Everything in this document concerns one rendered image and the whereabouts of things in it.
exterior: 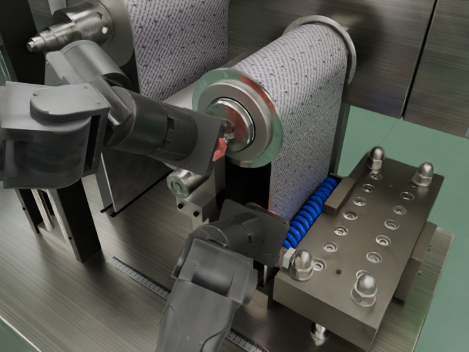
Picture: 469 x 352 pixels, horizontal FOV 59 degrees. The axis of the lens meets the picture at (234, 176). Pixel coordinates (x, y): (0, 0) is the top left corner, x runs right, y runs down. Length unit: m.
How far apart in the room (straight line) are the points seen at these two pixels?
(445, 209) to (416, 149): 0.56
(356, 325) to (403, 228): 0.21
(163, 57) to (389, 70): 0.40
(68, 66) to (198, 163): 0.16
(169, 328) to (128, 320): 0.39
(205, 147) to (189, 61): 0.32
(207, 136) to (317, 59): 0.26
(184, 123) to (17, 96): 0.16
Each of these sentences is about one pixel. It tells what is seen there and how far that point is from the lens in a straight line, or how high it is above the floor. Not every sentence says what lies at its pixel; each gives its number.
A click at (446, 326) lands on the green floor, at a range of 2.01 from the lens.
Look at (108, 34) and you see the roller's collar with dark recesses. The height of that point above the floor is 1.33.
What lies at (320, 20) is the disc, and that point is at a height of 1.32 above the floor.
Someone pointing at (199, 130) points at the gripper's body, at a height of 1.30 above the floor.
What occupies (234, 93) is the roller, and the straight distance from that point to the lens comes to 0.54.
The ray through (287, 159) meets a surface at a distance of 0.61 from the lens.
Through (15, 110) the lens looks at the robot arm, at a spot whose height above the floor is 1.39.
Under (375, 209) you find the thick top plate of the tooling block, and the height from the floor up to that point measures 1.03.
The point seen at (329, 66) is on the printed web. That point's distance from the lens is 0.68.
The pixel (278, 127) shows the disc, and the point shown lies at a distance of 0.53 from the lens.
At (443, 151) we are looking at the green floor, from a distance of 2.99.
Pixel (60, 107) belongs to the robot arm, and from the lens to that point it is 0.35.
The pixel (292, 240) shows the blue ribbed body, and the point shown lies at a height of 1.04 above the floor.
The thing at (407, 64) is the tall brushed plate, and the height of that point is 1.25.
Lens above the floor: 1.54
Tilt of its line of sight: 39 degrees down
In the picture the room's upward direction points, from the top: straight up
